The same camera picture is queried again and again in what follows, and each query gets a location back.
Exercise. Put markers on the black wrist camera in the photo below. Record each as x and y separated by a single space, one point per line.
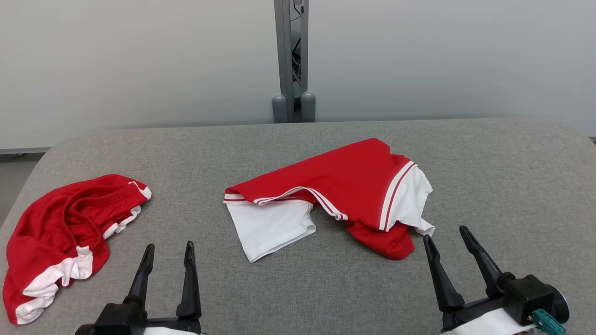
116 321
528 295

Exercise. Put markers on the grey metal post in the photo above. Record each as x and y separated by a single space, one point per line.
283 46
304 46

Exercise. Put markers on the grey upholstered fabric surface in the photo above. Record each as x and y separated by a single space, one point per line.
298 288

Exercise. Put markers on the teal right camera connector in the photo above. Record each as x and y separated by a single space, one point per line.
545 321

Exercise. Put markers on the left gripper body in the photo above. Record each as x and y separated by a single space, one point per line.
177 327

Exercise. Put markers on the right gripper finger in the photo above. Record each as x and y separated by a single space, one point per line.
442 288
486 272

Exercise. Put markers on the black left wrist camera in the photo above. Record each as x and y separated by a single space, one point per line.
116 321

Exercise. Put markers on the grey cylinder bumper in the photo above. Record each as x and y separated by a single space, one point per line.
279 109
308 107

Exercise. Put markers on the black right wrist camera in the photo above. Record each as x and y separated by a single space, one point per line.
528 295

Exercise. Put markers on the red shirt white sleeves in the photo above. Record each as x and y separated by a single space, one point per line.
344 177

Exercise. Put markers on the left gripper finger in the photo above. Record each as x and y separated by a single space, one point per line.
142 279
190 288

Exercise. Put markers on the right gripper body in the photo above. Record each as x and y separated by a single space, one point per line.
484 321

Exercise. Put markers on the red shorts white trim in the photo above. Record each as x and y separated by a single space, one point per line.
42 223

